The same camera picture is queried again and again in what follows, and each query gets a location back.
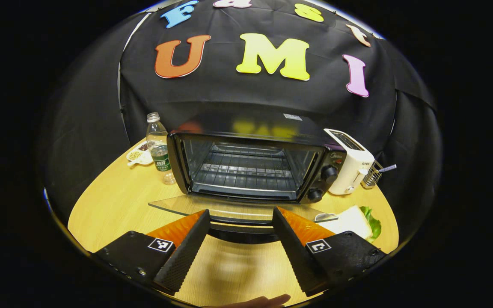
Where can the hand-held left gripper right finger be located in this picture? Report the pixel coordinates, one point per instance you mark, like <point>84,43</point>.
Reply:
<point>298,252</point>

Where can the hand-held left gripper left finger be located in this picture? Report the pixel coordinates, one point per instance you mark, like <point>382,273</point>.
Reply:
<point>182,252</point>

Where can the sandwich with lettuce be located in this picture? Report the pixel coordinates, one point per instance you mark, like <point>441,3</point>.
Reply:
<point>349,220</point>

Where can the black electric oven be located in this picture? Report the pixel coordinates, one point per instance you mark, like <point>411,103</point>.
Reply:
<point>250,124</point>

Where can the clear plastic water bottle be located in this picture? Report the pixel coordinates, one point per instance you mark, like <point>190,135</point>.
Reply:
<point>160,158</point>

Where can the white toaster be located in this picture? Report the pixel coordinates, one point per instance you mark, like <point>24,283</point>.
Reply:
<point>353,171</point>

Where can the white divided snack dish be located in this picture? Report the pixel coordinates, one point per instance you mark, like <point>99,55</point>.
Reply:
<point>137,156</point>

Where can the metal utensil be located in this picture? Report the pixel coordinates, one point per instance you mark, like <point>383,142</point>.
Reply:
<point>388,168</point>

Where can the black backdrop cloth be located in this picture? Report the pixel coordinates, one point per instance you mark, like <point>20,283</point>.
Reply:
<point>250,98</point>

